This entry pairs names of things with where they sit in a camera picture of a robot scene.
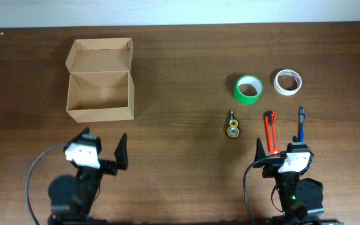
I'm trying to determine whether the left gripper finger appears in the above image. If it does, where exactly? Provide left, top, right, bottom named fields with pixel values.
left=71, top=127, right=90, bottom=144
left=114, top=133, right=129, bottom=170

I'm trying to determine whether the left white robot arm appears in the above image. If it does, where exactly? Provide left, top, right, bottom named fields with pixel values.
left=48, top=127, right=129, bottom=225

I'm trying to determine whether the green tape roll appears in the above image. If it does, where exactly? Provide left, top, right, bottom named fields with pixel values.
left=234, top=75, right=264, bottom=105

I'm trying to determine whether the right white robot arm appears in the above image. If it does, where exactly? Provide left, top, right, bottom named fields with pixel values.
left=253, top=139, right=324, bottom=225

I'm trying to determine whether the blue ballpoint pen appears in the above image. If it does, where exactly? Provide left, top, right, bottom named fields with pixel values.
left=298, top=106, right=305, bottom=143

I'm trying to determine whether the brown cardboard box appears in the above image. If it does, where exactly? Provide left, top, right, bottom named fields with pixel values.
left=66, top=37, right=135, bottom=123

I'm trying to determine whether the white masking tape roll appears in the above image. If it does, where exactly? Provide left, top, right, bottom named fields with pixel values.
left=273, top=69, right=303, bottom=96

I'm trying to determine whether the orange utility knife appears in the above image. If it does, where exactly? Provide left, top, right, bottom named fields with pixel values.
left=264, top=111, right=278, bottom=154

